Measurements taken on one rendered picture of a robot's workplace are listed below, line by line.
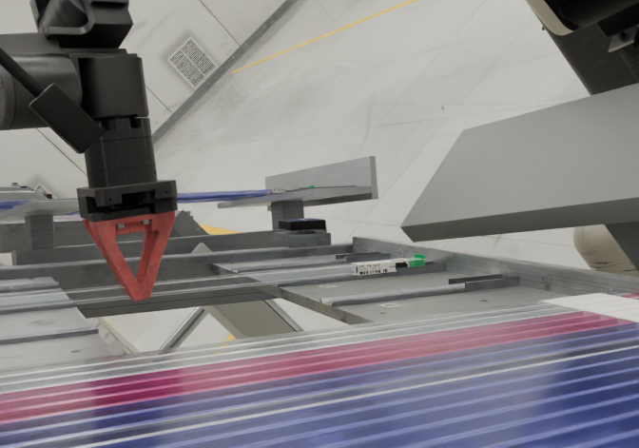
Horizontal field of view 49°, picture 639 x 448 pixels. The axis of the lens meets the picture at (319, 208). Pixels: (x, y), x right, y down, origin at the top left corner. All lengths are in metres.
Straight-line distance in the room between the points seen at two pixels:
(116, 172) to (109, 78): 0.08
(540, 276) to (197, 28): 8.22
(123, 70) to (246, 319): 0.58
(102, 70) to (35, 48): 0.05
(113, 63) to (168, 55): 8.00
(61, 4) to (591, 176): 0.66
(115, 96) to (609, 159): 0.63
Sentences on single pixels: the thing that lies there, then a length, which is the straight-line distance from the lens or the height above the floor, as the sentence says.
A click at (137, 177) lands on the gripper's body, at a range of 0.60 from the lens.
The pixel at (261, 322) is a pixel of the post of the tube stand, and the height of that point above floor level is 0.66.
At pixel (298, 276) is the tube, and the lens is 0.67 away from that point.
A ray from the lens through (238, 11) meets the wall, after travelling 8.97.
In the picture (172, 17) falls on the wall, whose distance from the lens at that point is 8.70.
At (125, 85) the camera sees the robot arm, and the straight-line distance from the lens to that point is 0.60.
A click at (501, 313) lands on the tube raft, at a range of 0.49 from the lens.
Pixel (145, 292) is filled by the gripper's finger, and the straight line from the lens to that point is 0.62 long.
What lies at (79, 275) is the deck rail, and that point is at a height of 0.96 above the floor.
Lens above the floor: 1.11
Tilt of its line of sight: 20 degrees down
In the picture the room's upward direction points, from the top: 43 degrees counter-clockwise
